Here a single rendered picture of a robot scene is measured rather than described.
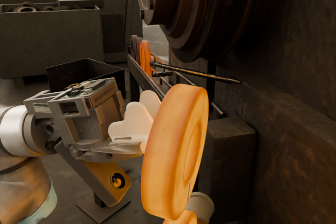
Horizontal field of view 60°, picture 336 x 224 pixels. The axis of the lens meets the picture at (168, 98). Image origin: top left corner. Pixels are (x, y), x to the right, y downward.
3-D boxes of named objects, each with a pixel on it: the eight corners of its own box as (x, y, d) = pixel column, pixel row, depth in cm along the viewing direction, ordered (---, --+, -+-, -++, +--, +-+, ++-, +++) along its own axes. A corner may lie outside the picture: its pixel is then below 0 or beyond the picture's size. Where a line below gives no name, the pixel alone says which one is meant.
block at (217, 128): (234, 196, 75) (244, 113, 66) (249, 220, 68) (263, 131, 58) (195, 204, 73) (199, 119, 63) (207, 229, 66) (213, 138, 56)
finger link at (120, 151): (133, 150, 31) (68, 151, 34) (136, 162, 31) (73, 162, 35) (150, 128, 35) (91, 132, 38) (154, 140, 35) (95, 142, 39)
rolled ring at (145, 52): (138, 51, 162) (144, 50, 162) (142, 82, 156) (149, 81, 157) (141, 33, 144) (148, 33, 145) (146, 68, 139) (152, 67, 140)
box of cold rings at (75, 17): (98, 59, 393) (92, -3, 361) (106, 79, 320) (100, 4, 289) (14, 66, 363) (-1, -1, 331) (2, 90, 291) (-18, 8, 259)
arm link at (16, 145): (13, 167, 41) (53, 138, 48) (37, 167, 39) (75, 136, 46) (-10, 118, 38) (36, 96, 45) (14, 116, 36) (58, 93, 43)
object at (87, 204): (100, 180, 166) (86, 57, 137) (132, 202, 150) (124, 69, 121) (69, 199, 152) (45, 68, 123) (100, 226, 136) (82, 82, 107)
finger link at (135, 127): (169, 103, 28) (93, 110, 32) (182, 154, 30) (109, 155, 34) (179, 91, 31) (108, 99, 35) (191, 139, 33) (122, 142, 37)
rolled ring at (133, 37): (133, 35, 173) (138, 35, 174) (129, 34, 190) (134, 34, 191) (135, 66, 178) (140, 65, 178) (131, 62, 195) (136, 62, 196)
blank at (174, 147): (215, 74, 38) (190, 70, 39) (180, 112, 24) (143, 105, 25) (201, 175, 43) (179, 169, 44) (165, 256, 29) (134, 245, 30)
